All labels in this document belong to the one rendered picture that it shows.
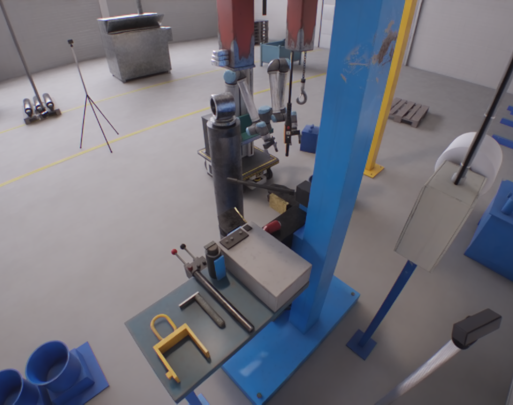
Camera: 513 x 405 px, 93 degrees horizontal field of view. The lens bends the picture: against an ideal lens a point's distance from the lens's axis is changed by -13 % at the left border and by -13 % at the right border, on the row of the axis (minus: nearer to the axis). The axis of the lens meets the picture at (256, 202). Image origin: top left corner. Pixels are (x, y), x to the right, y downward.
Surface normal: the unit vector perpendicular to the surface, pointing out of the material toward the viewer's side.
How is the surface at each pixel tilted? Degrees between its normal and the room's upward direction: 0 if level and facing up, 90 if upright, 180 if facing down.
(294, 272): 0
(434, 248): 90
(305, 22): 90
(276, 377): 0
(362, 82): 90
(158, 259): 0
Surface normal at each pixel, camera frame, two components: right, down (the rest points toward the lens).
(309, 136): -0.39, 0.59
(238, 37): 0.63, 0.50
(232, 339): 0.00, -0.77
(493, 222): -0.72, 0.44
